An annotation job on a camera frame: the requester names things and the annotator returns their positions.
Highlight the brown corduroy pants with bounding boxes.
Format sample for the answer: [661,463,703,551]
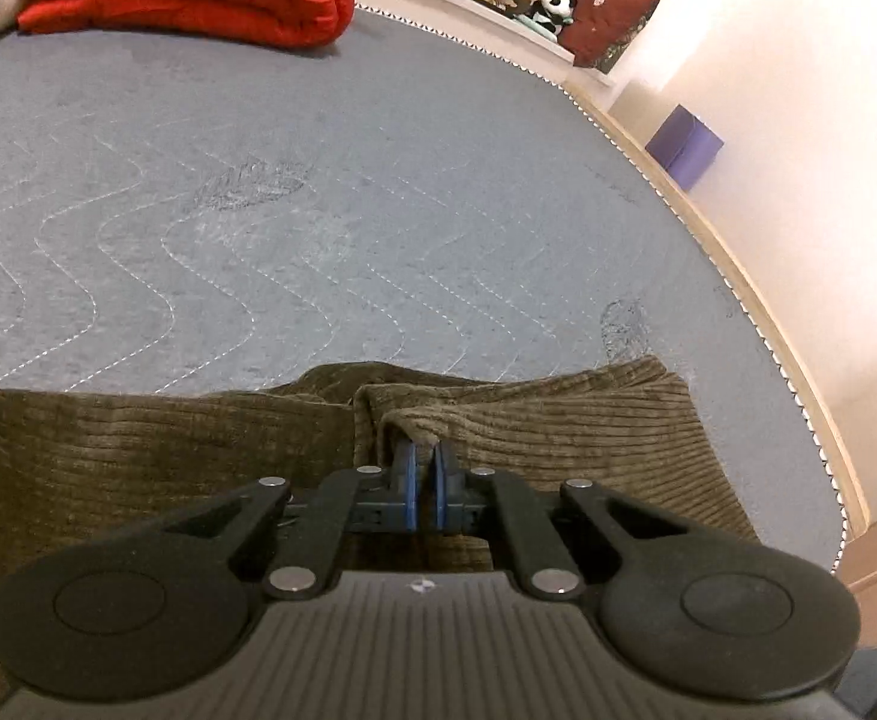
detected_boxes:
[0,356,764,720]

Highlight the grey quilted bed cover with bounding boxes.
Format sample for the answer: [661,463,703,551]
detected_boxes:
[0,4,854,572]

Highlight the panda plush toy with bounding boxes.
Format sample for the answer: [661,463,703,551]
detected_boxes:
[531,0,579,28]

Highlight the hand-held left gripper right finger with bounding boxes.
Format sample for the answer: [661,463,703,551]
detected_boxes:
[433,439,698,601]

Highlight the wooden bed frame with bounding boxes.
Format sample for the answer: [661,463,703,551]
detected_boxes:
[569,79,873,537]

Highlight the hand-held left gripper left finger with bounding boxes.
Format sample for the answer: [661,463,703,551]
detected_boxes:
[155,441,419,601]

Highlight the white window ledge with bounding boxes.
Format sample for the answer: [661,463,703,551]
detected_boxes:
[347,0,614,89]

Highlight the purple box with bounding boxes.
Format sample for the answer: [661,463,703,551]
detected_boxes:
[644,105,726,191]

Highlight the dark red cushion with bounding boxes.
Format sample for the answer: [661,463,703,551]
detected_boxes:
[557,0,662,70]

